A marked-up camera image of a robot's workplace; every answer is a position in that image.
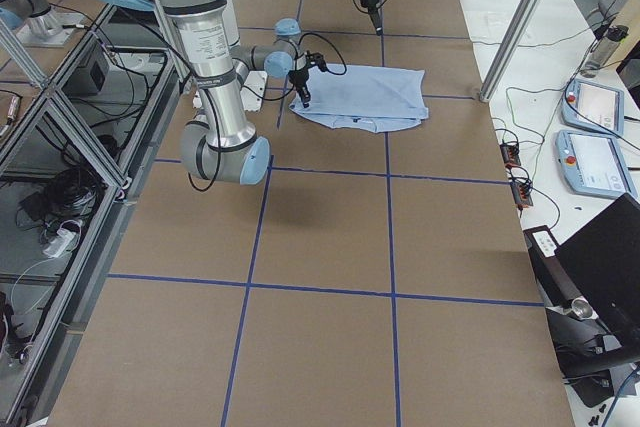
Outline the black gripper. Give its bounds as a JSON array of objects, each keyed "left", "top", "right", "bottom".
[
  {"left": 288, "top": 67, "right": 311, "bottom": 107},
  {"left": 359, "top": 0, "right": 384, "bottom": 36}
]

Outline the light blue t-shirt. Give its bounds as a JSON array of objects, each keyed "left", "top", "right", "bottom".
[{"left": 290, "top": 65, "right": 429, "bottom": 133}]

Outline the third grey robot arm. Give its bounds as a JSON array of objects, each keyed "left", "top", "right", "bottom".
[{"left": 1, "top": 0, "right": 73, "bottom": 48}]

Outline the far orange connector block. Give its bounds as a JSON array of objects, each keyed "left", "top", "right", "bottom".
[{"left": 500, "top": 143, "right": 521, "bottom": 168}]

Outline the orange connector block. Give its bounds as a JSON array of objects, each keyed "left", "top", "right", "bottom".
[
  {"left": 510, "top": 178, "right": 533, "bottom": 210},
  {"left": 500, "top": 143, "right": 521, "bottom": 168}
]

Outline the near orange connector block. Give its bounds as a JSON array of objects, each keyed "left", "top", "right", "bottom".
[{"left": 510, "top": 178, "right": 533, "bottom": 210}]

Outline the clear water bottle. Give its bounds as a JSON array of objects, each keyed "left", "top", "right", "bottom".
[{"left": 581, "top": 25, "right": 629, "bottom": 78}]

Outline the far blue teach pendant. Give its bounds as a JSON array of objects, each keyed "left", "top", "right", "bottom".
[{"left": 561, "top": 79, "right": 624, "bottom": 137}]

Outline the blue teach pendant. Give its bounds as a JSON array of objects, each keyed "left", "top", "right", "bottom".
[
  {"left": 561, "top": 79, "right": 624, "bottom": 137},
  {"left": 555, "top": 130, "right": 637, "bottom": 199}
]

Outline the near blue teach pendant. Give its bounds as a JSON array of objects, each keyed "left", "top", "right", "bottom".
[{"left": 555, "top": 130, "right": 637, "bottom": 199}]

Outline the white power strip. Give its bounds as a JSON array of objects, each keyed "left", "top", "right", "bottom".
[{"left": 43, "top": 227, "right": 76, "bottom": 258}]

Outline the black box white label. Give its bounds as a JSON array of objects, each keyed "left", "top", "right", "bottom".
[{"left": 523, "top": 225, "right": 597, "bottom": 321}]

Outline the black monitor on stand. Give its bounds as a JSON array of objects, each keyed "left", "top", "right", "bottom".
[{"left": 552, "top": 194, "right": 639, "bottom": 407}]

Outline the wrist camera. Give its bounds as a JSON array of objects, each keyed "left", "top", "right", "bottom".
[{"left": 306, "top": 51, "right": 328, "bottom": 72}]

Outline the aluminium frame post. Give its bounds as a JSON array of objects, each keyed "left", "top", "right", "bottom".
[{"left": 478, "top": 0, "right": 541, "bottom": 103}]

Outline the aluminium truss frame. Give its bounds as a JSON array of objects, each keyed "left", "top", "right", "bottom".
[{"left": 1, "top": 0, "right": 180, "bottom": 426}]

